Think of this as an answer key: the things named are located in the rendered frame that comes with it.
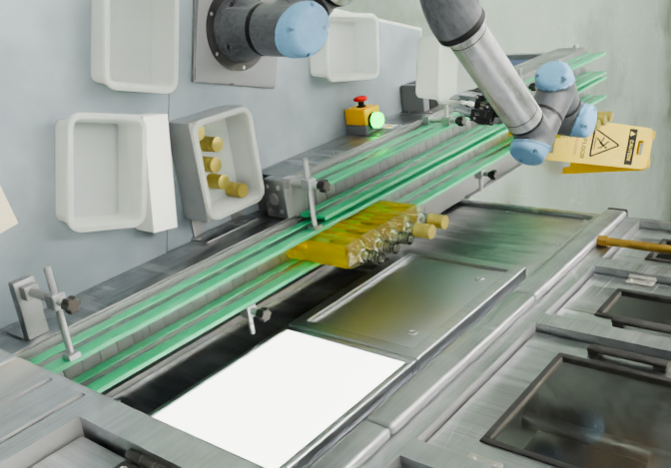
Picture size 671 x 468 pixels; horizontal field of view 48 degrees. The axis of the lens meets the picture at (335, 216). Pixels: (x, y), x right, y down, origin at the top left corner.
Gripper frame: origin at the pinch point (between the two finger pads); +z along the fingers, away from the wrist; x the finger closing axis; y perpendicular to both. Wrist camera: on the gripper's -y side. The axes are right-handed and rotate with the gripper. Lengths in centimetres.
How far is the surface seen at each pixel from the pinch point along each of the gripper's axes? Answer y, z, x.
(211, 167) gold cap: 54, 27, 18
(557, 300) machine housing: 8, -37, 39
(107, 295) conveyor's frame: 82, 23, 42
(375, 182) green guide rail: 6.4, 16.5, 23.2
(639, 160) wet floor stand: -314, 50, 40
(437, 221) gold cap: 13.6, -7.7, 27.1
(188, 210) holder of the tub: 56, 31, 29
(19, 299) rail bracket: 101, 21, 38
